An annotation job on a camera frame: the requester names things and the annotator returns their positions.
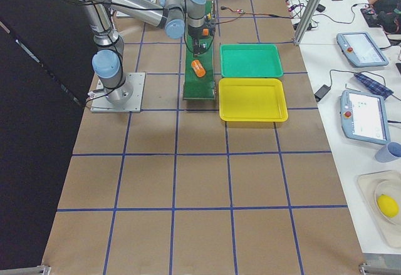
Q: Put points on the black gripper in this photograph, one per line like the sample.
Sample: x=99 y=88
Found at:
x=195 y=33

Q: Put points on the orange cylinder marked 4680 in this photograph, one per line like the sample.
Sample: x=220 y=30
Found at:
x=198 y=68

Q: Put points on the green plastic tray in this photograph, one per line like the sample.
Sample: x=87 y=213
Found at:
x=250 y=61

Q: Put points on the green conveyor belt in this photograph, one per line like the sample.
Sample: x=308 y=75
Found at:
x=199 y=81

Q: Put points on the yellow plastic tray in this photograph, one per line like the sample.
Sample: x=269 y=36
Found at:
x=252 y=100

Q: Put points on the black power adapter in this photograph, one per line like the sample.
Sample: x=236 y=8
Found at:
x=321 y=92

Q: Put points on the far teach pendant tablet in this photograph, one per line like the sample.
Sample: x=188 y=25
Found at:
x=360 y=49

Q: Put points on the teach pendant tablet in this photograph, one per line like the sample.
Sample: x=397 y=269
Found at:
x=363 y=117
x=360 y=49

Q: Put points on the near teach pendant tablet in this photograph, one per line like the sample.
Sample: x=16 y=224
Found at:
x=363 y=117

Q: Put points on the blue checkered cloth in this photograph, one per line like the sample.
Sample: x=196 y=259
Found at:
x=373 y=86

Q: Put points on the blue cup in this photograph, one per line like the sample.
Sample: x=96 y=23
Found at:
x=388 y=153

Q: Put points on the yellow lemon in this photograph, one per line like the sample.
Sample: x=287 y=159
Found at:
x=387 y=206

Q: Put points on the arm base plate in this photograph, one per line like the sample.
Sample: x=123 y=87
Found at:
x=127 y=98
x=120 y=14

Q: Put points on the aluminium frame post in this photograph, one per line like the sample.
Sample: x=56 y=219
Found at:
x=305 y=21

